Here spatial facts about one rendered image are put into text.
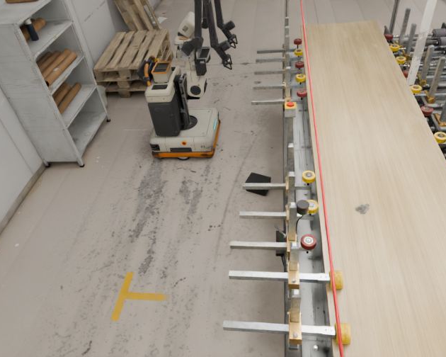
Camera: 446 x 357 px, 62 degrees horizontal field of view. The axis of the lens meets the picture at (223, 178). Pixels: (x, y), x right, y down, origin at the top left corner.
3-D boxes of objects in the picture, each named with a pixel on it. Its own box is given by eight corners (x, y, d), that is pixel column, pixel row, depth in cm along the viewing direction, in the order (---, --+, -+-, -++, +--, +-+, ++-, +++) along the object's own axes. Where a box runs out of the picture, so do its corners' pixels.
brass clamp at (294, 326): (287, 343, 154) (287, 338, 150) (287, 313, 163) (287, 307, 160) (302, 344, 153) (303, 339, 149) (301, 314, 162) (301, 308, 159)
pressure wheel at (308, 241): (299, 258, 198) (301, 245, 190) (299, 246, 203) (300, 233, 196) (315, 258, 196) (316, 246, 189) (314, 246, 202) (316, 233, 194)
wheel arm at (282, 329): (223, 331, 159) (222, 326, 157) (224, 323, 162) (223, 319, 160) (343, 338, 152) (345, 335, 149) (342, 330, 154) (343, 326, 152)
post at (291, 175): (287, 231, 232) (288, 175, 200) (287, 227, 235) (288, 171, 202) (292, 231, 232) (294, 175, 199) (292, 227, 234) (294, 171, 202)
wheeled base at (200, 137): (152, 159, 396) (146, 140, 379) (165, 125, 442) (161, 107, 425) (214, 159, 386) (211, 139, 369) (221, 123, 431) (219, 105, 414)
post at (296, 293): (289, 348, 174) (292, 295, 141) (289, 341, 176) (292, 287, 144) (296, 348, 173) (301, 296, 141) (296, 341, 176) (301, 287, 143)
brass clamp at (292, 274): (287, 289, 172) (287, 283, 168) (286, 264, 181) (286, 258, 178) (300, 290, 171) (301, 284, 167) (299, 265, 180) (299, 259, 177)
